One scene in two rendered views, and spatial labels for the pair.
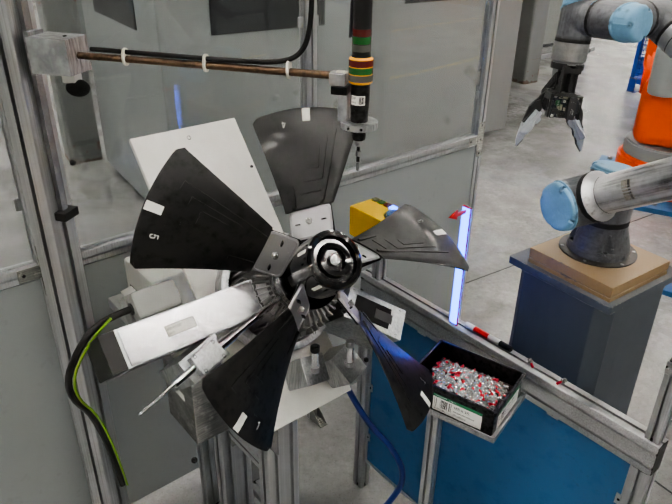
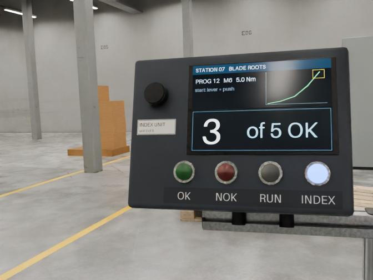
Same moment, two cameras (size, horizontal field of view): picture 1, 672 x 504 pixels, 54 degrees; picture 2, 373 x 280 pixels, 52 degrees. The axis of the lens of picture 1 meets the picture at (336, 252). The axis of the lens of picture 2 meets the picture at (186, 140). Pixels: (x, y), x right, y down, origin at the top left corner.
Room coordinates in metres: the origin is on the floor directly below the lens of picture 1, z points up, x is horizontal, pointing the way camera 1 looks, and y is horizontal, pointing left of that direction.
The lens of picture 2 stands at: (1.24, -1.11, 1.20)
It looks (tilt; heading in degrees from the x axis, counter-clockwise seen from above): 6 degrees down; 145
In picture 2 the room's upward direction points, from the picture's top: 2 degrees counter-clockwise
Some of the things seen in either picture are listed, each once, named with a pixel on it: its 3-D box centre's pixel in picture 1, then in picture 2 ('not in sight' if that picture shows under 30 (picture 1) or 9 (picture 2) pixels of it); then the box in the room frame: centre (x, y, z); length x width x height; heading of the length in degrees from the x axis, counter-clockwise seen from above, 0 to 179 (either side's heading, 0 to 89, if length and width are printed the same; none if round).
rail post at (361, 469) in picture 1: (365, 396); not in sight; (1.66, -0.10, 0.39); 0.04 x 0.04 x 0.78; 40
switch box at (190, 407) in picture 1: (195, 387); not in sight; (1.29, 0.35, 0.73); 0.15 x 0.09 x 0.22; 40
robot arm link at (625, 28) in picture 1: (623, 20); not in sight; (1.41, -0.58, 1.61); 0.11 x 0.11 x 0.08; 33
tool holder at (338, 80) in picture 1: (354, 100); not in sight; (1.18, -0.03, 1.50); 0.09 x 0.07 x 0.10; 75
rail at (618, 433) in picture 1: (485, 353); not in sight; (1.33, -0.38, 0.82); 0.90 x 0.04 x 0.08; 40
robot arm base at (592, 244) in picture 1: (601, 232); not in sight; (1.48, -0.67, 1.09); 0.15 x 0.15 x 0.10
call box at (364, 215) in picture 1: (381, 226); not in sight; (1.63, -0.13, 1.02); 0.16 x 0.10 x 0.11; 40
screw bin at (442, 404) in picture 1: (464, 385); not in sight; (1.17, -0.30, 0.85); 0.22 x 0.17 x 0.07; 55
